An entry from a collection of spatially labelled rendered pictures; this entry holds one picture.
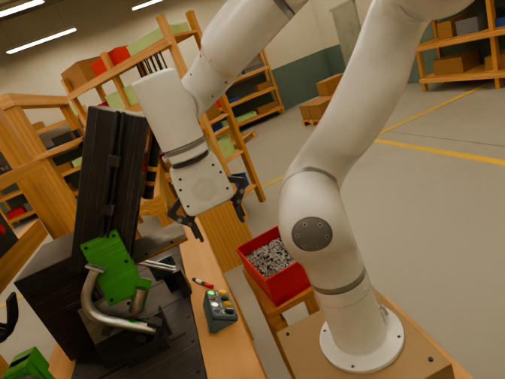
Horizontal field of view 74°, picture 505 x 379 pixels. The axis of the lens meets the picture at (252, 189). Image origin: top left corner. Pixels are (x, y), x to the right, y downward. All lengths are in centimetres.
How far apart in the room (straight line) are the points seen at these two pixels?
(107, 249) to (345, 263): 74
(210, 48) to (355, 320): 58
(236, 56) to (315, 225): 29
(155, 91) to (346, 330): 60
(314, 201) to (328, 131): 12
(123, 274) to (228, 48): 80
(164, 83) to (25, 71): 1001
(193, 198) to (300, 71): 1036
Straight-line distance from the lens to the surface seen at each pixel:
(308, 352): 89
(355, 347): 81
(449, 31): 674
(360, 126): 57
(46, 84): 1045
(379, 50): 59
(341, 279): 69
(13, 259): 161
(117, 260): 113
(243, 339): 103
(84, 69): 504
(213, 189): 64
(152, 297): 145
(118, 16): 1032
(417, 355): 83
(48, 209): 193
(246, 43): 56
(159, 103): 60
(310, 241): 56
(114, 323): 115
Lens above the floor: 157
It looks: 19 degrees down
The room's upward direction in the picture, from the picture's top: 22 degrees counter-clockwise
